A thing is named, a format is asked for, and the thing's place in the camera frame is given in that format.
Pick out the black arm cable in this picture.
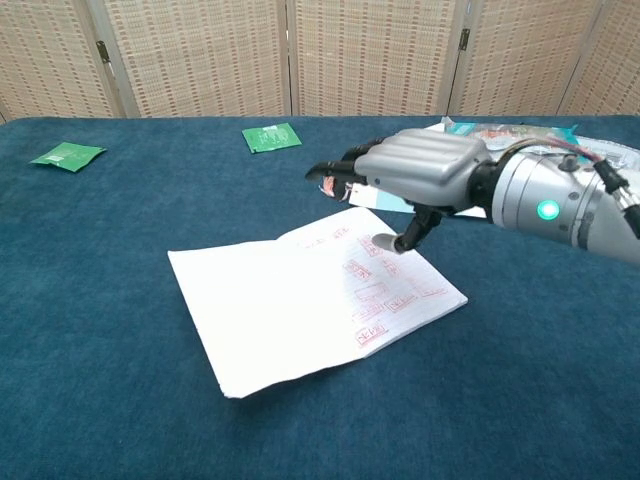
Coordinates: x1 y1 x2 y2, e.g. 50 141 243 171
594 159 640 241

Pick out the green sachet white label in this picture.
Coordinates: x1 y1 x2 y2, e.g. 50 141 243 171
28 141 109 173

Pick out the silver snack bag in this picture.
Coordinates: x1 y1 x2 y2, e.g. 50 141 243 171
574 134 640 166

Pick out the dark blue table cloth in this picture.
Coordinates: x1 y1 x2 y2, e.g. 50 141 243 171
0 116 640 480

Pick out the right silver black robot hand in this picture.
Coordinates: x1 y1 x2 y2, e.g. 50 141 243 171
304 128 494 255

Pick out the green sachet white figure print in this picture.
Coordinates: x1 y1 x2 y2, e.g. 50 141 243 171
241 122 303 155

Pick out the orange and white notebook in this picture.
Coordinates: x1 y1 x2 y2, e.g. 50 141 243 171
167 206 470 400

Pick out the blue white bookmark pink tassel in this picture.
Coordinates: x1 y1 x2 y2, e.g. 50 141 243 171
319 174 489 221

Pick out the teal snack bag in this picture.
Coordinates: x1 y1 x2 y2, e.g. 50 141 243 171
442 117 581 151

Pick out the woven folding screen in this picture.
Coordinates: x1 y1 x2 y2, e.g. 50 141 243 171
0 0 640 125

